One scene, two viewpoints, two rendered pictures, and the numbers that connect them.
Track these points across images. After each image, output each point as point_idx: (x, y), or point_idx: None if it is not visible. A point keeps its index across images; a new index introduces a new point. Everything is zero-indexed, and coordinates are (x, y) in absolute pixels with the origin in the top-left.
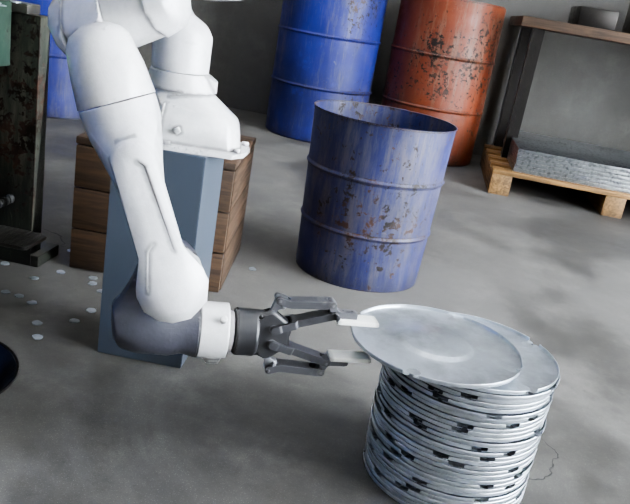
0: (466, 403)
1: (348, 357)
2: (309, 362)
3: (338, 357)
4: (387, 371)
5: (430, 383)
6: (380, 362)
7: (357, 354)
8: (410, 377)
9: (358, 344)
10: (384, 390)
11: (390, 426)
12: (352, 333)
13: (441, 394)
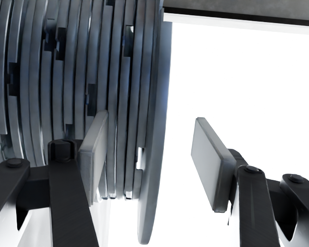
0: (105, 185)
1: (101, 170)
2: (16, 190)
3: (96, 189)
4: (79, 114)
5: (119, 195)
6: (143, 235)
7: (105, 138)
8: (110, 177)
9: (152, 186)
10: (38, 121)
11: None
12: (161, 135)
13: (110, 198)
